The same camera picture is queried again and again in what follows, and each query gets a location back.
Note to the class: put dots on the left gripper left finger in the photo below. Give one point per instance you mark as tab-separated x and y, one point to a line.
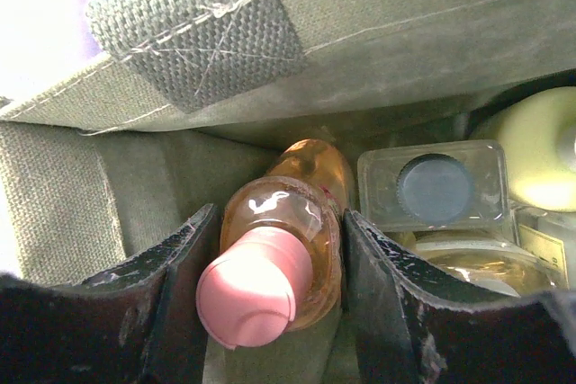
133	323

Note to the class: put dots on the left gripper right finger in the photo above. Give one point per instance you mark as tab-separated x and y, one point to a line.
415	323

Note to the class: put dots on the amber pump soap bottle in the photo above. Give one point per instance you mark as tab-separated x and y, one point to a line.
483	258

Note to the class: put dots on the orange bottle pink cap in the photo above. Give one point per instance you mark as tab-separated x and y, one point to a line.
280	266

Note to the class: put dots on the clear bottle black label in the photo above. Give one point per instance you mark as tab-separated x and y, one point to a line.
452	185

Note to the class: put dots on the yellow-green lotion bottle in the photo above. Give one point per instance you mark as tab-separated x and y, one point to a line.
537	136

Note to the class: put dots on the clear bottle yellow label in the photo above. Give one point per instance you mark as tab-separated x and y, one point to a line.
550	236

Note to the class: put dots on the green canvas bag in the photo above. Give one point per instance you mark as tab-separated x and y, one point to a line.
120	119

